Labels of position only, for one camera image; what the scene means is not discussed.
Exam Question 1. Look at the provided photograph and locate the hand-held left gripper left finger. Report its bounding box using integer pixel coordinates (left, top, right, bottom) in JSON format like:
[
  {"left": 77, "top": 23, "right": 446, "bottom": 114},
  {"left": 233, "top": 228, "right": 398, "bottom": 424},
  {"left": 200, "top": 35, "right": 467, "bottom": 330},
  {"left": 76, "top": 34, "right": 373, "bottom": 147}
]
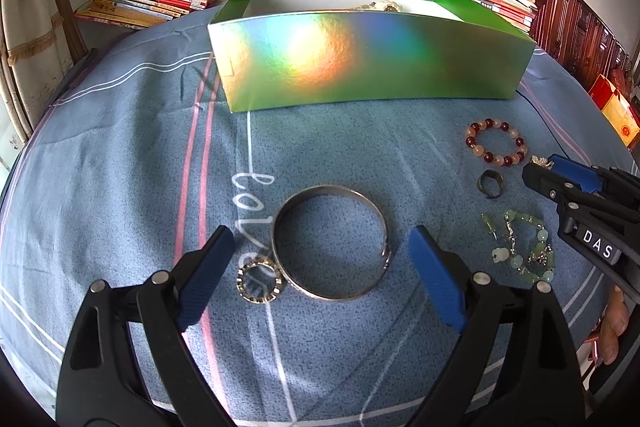
[{"left": 56, "top": 225, "right": 236, "bottom": 427}]

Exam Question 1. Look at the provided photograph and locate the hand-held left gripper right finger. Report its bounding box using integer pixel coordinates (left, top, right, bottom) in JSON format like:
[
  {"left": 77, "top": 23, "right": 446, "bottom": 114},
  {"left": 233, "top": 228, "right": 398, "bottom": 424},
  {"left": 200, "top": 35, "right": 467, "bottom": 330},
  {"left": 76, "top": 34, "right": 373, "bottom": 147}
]
[{"left": 407, "top": 225, "right": 586, "bottom": 427}]

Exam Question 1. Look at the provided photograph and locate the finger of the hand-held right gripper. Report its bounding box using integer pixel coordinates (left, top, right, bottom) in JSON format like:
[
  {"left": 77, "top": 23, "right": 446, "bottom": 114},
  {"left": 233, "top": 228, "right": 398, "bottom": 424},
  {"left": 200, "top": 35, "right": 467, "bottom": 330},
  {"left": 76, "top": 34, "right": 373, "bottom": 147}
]
[
  {"left": 522, "top": 163, "right": 581, "bottom": 235},
  {"left": 547, "top": 155, "right": 640, "bottom": 219}
]

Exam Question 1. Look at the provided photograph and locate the silver bangle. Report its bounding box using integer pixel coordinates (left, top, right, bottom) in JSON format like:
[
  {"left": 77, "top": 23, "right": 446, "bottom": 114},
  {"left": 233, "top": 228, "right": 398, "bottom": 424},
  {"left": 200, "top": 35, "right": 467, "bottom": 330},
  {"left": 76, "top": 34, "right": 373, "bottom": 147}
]
[{"left": 270, "top": 185, "right": 392, "bottom": 303}]

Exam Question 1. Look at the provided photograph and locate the white wristwatch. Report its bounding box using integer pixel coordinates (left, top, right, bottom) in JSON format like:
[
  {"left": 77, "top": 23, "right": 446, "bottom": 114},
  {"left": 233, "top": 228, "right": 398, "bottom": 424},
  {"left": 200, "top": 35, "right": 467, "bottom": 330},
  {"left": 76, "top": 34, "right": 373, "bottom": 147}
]
[{"left": 350, "top": 0, "right": 405, "bottom": 13}]

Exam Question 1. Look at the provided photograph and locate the shiny green cardboard box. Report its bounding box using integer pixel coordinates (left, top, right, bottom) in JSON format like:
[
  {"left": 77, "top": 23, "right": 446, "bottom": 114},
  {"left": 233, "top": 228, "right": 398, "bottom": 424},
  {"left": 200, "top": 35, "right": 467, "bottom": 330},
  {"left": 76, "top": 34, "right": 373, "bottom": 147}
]
[{"left": 207, "top": 0, "right": 536, "bottom": 114}]

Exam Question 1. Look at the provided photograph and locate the person's right hand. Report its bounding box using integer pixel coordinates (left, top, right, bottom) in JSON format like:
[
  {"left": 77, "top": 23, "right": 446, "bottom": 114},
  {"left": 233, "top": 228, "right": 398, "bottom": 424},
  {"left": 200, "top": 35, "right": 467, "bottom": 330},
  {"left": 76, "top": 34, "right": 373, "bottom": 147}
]
[{"left": 597, "top": 284, "right": 633, "bottom": 368}]

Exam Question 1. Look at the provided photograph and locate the yellow and red paper bag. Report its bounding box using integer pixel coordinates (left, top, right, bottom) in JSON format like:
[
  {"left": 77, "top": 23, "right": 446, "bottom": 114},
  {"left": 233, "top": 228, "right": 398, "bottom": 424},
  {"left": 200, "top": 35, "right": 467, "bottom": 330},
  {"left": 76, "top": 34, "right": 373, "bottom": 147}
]
[{"left": 589, "top": 74, "right": 640, "bottom": 148}]

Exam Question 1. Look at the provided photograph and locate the blue striped bedsheet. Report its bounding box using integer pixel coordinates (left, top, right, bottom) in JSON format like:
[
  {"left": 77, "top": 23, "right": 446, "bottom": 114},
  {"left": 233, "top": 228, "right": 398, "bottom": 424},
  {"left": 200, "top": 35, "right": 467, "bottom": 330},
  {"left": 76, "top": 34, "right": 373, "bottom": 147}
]
[{"left": 0, "top": 4, "right": 640, "bottom": 427}]

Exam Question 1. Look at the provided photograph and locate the red wooden bench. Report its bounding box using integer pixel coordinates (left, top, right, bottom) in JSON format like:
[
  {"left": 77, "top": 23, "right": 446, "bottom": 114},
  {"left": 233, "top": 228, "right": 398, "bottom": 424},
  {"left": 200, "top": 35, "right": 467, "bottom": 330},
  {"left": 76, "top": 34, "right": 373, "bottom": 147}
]
[{"left": 475, "top": 0, "right": 640, "bottom": 108}]

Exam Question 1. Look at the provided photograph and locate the beige curtain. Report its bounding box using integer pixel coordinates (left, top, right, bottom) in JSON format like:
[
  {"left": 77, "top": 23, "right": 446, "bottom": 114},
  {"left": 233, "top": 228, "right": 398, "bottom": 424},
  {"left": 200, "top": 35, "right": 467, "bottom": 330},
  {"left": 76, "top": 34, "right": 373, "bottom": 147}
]
[{"left": 0, "top": 0, "right": 86, "bottom": 168}]

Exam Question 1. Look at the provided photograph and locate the gold studded ring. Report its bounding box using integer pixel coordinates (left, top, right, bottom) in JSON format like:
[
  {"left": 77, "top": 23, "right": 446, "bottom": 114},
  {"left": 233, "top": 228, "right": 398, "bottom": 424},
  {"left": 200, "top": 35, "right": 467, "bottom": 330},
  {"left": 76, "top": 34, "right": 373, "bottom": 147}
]
[{"left": 235, "top": 258, "right": 285, "bottom": 305}]

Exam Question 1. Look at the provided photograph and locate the black cable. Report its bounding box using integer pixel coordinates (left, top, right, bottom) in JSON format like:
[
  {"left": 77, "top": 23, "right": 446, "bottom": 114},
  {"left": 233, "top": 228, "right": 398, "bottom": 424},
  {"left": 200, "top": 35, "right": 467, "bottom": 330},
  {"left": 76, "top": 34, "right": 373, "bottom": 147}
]
[{"left": 515, "top": 77, "right": 571, "bottom": 158}]

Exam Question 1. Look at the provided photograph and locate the silver finger ring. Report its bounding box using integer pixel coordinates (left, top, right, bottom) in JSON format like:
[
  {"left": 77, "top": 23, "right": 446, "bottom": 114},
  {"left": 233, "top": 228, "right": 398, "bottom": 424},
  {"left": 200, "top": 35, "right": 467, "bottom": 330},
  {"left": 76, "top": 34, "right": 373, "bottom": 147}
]
[{"left": 476, "top": 171, "right": 506, "bottom": 198}]

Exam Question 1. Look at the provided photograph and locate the green jade bracelet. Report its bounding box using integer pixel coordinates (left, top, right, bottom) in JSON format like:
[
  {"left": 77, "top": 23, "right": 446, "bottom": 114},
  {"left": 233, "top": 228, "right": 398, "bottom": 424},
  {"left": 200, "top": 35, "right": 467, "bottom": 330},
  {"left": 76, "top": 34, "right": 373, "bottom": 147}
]
[{"left": 481, "top": 208, "right": 557, "bottom": 286}]

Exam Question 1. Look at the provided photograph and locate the red and white bead bracelet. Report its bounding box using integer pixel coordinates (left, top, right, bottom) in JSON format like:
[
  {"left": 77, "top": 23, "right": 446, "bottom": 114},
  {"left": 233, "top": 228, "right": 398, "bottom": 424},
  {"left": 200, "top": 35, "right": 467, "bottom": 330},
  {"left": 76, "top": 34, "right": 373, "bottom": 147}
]
[{"left": 464, "top": 118, "right": 529, "bottom": 168}]

